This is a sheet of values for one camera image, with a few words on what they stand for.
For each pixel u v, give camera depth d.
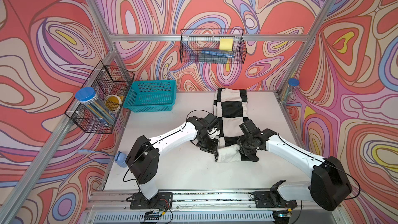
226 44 0.88
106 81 0.75
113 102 0.75
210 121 0.66
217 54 0.88
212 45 0.96
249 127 0.67
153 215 0.72
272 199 0.67
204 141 0.68
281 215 0.71
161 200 0.73
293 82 1.03
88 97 0.57
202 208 0.72
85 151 0.68
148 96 1.19
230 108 1.07
